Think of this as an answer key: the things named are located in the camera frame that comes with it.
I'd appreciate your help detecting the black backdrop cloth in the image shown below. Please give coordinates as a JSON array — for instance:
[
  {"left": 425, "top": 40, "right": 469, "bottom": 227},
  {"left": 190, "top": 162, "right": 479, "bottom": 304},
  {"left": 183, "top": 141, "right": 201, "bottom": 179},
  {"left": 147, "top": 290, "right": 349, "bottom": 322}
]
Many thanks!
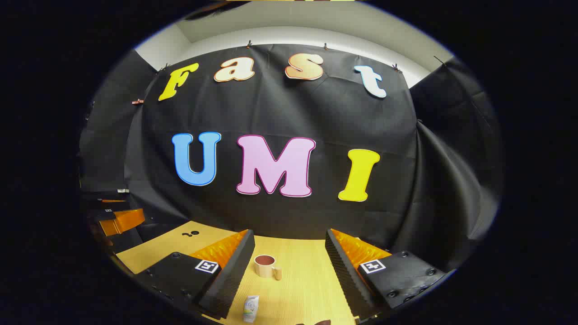
[{"left": 79, "top": 43, "right": 504, "bottom": 274}]

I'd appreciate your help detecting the wooden desktop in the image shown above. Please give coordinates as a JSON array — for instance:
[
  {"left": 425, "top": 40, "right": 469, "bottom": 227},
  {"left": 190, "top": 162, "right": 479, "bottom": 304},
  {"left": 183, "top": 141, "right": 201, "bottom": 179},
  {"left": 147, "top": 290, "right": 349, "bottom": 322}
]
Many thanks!
[{"left": 115, "top": 220, "right": 362, "bottom": 325}]

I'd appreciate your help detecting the beige cup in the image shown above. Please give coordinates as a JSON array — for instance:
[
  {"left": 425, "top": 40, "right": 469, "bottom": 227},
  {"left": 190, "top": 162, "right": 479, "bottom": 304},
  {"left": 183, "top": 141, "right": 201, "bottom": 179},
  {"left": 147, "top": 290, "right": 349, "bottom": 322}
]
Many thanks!
[{"left": 254, "top": 254, "right": 283, "bottom": 281}]

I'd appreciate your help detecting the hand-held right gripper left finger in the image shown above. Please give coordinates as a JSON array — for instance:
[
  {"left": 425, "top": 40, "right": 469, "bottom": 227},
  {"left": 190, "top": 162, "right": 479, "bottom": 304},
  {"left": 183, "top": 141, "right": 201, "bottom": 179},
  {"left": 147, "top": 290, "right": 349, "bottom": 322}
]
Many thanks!
[{"left": 135, "top": 229, "right": 256, "bottom": 320}]

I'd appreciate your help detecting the white toothpaste tube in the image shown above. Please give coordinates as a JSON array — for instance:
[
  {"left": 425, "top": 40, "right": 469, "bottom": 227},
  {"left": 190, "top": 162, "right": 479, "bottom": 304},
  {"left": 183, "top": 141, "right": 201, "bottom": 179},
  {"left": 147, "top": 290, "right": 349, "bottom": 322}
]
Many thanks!
[{"left": 242, "top": 295, "right": 260, "bottom": 323}]

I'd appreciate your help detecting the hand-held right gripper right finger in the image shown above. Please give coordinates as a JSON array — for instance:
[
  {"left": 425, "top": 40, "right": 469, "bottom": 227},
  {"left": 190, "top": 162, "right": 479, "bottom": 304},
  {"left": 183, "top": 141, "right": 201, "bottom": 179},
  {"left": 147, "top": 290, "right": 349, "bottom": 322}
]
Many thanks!
[{"left": 325, "top": 228, "right": 452, "bottom": 323}]

